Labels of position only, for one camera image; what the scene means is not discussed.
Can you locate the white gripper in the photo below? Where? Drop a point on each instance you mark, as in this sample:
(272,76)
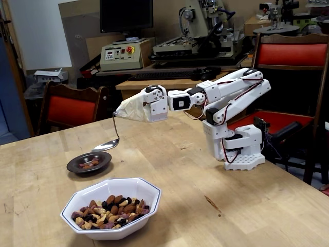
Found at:
(157,108)

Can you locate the bent metal spoon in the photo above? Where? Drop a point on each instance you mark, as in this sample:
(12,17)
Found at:
(105,147)

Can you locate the white octagonal bowl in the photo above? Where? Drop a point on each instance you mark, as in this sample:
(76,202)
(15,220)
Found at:
(144,187)

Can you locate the scooped nuts and raisins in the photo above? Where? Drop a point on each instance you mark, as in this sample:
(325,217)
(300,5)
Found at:
(93,162)

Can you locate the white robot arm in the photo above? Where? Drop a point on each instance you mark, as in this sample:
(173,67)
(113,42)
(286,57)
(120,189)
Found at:
(248,139)

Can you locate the beige masking tape wrap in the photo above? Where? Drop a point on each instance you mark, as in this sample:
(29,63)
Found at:
(133,108)

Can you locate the black keyboard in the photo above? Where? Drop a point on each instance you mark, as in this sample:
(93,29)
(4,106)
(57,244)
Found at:
(159,75)

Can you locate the wooden workbench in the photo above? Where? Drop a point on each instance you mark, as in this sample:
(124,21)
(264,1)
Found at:
(133,85)

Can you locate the dark machine bench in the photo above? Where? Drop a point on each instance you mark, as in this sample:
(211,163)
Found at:
(120,73)

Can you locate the beige control box red button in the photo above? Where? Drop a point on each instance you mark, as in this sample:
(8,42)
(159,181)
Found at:
(115,61)

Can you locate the red and black case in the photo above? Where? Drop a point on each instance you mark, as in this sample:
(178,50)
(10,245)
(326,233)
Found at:
(88,68)

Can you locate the small wooden chair red cushion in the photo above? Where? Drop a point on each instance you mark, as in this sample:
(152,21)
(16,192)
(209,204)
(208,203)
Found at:
(72,109)

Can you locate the beige milling machine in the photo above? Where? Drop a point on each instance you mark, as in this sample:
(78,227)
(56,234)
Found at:
(195,20)

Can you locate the black computer monitor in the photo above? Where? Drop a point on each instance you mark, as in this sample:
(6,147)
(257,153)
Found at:
(126,15)

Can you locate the small dark metal plate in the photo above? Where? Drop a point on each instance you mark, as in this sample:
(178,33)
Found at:
(74,166)

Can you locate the dark controller circuit board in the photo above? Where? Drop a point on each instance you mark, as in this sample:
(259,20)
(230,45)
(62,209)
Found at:
(262,124)

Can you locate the grey transparent sheet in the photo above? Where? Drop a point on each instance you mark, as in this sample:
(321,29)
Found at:
(79,38)

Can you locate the mixed nuts and raisins pile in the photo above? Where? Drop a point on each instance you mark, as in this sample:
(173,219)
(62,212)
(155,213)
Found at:
(113,208)

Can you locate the small white paper box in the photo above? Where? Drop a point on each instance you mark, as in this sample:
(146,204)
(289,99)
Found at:
(47,75)

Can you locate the brown cardboard box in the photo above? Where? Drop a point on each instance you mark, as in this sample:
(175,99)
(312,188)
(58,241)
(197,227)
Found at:
(253,25)

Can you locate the tall wooden chair red cushion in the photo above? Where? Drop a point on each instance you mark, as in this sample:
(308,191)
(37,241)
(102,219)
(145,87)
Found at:
(290,55)

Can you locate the white board panel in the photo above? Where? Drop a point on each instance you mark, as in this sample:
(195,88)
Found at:
(38,33)

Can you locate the round black turntable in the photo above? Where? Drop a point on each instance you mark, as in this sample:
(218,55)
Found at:
(277,29)

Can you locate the blue door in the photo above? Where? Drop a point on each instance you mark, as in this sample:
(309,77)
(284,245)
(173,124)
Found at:
(10,103)

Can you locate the black device with white parts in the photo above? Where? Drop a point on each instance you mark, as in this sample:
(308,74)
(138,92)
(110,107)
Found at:
(273,10)

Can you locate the green box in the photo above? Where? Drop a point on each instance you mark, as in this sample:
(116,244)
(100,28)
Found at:
(309,27)

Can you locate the red object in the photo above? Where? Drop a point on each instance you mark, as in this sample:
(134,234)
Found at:
(326,191)

